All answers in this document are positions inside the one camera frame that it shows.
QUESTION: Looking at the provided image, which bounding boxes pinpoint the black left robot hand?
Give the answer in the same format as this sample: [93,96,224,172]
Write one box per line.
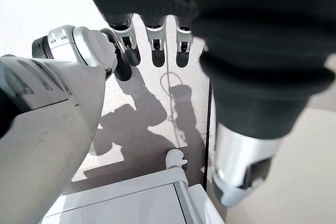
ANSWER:
[76,0,336,208]

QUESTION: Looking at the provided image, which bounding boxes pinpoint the white cart caster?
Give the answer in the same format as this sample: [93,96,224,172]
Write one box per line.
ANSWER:
[166,148,189,170]

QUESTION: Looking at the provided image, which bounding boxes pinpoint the white side bin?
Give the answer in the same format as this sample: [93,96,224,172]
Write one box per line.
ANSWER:
[187,184,227,224]

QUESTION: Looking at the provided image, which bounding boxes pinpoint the white medical cart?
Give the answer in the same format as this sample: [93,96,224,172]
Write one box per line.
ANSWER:
[41,167,191,224]

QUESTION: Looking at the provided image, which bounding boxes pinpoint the silver left robot leg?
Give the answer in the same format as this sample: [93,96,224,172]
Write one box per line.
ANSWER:
[0,24,133,224]

